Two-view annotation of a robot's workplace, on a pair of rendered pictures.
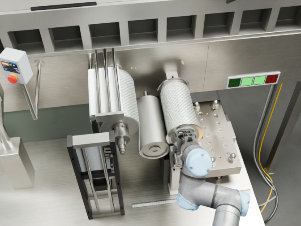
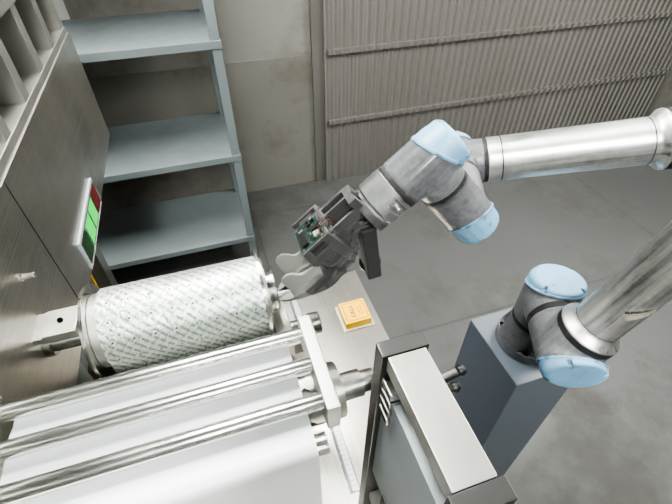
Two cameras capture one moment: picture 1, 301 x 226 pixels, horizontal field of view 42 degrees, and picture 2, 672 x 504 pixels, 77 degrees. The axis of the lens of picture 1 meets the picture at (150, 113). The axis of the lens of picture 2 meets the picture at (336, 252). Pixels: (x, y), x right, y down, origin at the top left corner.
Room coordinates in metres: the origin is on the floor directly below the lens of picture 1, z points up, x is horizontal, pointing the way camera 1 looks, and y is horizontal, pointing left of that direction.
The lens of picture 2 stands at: (0.91, 0.35, 1.79)
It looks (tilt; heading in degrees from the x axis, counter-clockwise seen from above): 43 degrees down; 259
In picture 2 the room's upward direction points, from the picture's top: straight up
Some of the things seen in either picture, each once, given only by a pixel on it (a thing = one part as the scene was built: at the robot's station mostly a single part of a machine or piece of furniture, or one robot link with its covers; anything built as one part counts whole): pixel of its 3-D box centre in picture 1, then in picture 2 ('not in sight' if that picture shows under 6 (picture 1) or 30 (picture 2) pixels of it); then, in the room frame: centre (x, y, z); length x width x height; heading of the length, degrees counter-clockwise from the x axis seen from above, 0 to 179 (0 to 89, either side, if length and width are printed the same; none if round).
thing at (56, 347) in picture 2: not in sight; (72, 336); (1.23, -0.10, 1.25); 0.07 x 0.04 x 0.04; 7
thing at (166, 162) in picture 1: (166, 141); not in sight; (1.10, -0.07, 1.00); 0.33 x 0.07 x 0.20; 7
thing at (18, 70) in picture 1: (15, 67); not in sight; (0.91, 0.42, 1.66); 0.07 x 0.07 x 0.10; 71
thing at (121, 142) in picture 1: (122, 147); (363, 380); (0.83, 0.11, 1.34); 0.06 x 0.03 x 0.03; 7
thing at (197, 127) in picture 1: (184, 136); (262, 292); (0.94, -0.13, 1.25); 0.15 x 0.01 x 0.15; 97
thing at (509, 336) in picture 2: not in sight; (533, 327); (0.32, -0.16, 0.95); 0.15 x 0.15 x 0.10
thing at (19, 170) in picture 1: (7, 144); not in sight; (0.96, 0.59, 1.19); 0.14 x 0.14 x 0.57
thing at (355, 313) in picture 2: not in sight; (354, 313); (0.73, -0.32, 0.91); 0.07 x 0.07 x 0.02; 7
